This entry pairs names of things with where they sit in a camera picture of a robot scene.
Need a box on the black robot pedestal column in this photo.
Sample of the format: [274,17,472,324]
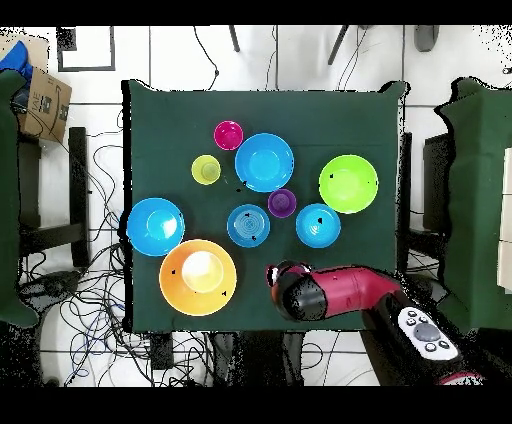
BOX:
[211,330,305,387]

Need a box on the yellow ribbed plastic cup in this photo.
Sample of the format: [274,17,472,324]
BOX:
[190,154,222,186]

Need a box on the black stool frame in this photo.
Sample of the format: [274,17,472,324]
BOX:
[17,126,91,268]

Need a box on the black floor box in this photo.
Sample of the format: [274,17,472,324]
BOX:
[150,333,175,371]

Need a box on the small blue flat-bottomed bowl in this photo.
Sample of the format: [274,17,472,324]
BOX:
[295,203,342,250]
[226,204,272,249]

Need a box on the red plastic cup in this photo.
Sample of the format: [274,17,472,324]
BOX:
[212,120,245,152]

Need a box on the large yellow plastic bowl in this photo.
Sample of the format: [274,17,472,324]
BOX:
[158,238,238,318]

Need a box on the green cloth on side table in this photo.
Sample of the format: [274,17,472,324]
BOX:
[0,69,40,329]
[433,76,512,337]

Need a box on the purple plastic cup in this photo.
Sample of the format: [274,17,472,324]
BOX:
[266,188,298,219]

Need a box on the printed cardboard box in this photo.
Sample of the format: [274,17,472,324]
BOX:
[17,66,74,144]

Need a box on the plain cardboard box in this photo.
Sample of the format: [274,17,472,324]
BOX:
[0,31,50,73]

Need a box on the black floor cable with knot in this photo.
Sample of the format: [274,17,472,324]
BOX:
[193,25,220,91]

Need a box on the tangle of floor cables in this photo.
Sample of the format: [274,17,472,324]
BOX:
[19,107,209,387]

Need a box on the large blue plastic bowl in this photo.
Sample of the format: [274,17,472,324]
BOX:
[126,197,186,258]
[234,132,296,194]

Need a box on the blue bag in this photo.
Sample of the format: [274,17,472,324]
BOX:
[0,40,34,83]

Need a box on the large green plastic bowl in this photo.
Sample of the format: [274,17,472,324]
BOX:
[318,154,380,215]

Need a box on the dark green tablecloth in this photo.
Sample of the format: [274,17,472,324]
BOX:
[121,78,409,333]

